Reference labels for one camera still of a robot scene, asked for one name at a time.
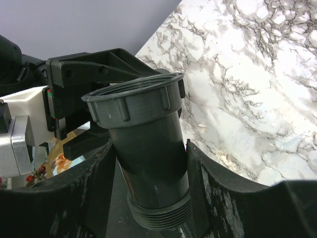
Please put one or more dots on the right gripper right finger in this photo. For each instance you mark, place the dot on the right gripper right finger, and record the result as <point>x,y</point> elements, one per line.
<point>227,205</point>

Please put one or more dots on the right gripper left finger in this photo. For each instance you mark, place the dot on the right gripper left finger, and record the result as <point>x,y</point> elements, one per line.
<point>73,204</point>

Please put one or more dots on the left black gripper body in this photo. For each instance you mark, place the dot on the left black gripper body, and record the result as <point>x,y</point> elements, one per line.
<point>51,106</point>

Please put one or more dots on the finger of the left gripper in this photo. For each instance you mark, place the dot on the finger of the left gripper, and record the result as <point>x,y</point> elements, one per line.
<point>86,142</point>
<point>111,66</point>

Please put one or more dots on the grey T pipe fitting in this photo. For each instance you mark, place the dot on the grey T pipe fitting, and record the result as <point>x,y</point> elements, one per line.
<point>142,118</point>

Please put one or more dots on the orange snack bag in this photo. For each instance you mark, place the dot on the orange snack bag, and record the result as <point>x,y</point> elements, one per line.
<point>54,163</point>

